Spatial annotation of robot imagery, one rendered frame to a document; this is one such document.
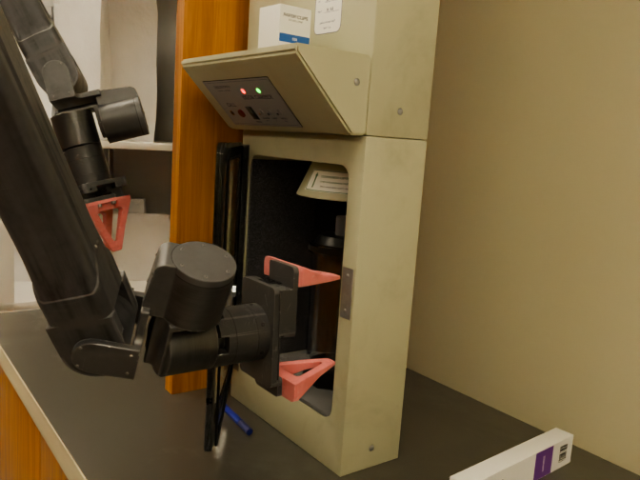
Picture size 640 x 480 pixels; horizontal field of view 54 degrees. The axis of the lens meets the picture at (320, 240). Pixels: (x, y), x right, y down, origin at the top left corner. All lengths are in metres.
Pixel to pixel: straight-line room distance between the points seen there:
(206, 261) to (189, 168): 0.56
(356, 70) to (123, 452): 0.62
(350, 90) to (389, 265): 0.24
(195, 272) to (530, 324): 0.78
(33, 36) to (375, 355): 0.65
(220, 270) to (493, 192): 0.77
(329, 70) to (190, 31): 0.38
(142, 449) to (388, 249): 0.46
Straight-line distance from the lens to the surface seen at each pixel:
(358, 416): 0.92
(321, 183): 0.93
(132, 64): 2.14
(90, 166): 0.95
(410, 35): 0.88
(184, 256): 0.55
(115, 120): 0.95
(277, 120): 0.92
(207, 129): 1.11
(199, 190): 1.11
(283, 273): 0.64
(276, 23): 0.87
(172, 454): 0.99
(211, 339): 0.60
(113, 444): 1.02
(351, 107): 0.81
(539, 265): 1.17
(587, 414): 1.17
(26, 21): 1.01
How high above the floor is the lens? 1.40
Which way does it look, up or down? 9 degrees down
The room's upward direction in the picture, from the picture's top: 4 degrees clockwise
